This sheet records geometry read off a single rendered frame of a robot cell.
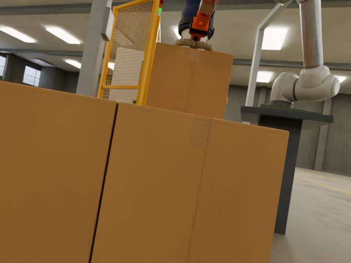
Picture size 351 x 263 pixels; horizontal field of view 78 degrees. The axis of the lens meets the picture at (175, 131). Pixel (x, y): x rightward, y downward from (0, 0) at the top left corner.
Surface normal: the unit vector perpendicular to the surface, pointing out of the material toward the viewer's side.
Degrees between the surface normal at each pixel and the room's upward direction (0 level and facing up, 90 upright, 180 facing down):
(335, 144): 90
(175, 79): 90
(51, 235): 90
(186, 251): 90
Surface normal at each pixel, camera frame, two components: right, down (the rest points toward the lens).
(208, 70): 0.03, -0.02
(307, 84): -0.80, 0.29
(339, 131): -0.30, -0.07
